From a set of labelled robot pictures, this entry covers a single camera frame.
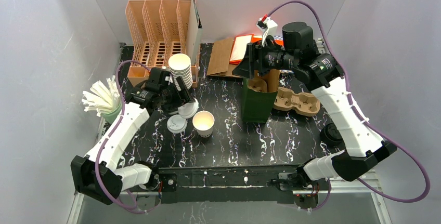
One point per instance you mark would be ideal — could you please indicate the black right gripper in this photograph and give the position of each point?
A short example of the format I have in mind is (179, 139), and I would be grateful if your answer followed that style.
(254, 58)

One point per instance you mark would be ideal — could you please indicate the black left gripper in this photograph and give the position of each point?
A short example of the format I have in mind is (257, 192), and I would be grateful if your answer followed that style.
(170, 89)

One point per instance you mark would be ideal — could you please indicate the single pulp cup carrier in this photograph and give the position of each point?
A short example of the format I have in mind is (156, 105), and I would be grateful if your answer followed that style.
(258, 85)

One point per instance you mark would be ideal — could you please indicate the single white paper cup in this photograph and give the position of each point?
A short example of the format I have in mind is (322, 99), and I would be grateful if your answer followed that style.
(203, 122)

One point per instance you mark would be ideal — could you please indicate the green paper bag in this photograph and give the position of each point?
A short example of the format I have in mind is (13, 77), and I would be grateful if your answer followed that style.
(256, 107)

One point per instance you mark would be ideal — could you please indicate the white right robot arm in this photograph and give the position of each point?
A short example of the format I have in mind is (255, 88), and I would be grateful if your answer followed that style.
(325, 79)

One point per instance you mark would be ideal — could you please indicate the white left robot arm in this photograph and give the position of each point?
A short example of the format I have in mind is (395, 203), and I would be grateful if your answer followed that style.
(96, 174)

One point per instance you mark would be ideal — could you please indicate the white cup lid stack back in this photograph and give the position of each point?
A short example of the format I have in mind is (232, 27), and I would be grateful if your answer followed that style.
(188, 110)

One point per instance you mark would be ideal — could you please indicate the white cup lid stack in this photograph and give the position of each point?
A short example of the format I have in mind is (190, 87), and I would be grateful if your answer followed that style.
(176, 124)
(188, 110)

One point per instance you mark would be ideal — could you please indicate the orange paper bag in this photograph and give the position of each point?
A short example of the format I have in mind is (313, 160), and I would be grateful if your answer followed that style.
(240, 46)

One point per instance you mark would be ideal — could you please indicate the white cup lid stack front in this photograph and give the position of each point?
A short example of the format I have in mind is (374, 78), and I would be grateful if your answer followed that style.
(176, 124)

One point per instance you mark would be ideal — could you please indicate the stack of white paper cups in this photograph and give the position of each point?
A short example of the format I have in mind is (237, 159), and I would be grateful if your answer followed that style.
(180, 66)

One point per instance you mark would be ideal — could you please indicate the brown kraft paper bag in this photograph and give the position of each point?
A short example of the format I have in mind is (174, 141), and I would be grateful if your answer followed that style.
(220, 57)

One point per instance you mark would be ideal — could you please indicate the green straw holder cup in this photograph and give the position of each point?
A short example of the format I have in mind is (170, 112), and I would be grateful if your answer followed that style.
(111, 116)

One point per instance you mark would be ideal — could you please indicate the stack of pulp cup carriers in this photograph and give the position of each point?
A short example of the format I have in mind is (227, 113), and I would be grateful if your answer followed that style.
(305, 104)

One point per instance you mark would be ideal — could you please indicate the bundle of white wrapped straws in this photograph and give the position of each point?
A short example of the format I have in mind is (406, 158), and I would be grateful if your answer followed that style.
(102, 98)

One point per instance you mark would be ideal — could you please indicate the peach plastic file organizer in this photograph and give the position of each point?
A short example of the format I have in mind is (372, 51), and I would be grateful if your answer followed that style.
(160, 29)

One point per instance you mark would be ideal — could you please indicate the stack of black cup lids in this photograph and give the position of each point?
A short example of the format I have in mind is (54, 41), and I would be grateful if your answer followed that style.
(330, 136)

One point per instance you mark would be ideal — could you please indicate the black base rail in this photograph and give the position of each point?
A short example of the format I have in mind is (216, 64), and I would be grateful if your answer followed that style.
(256, 183)

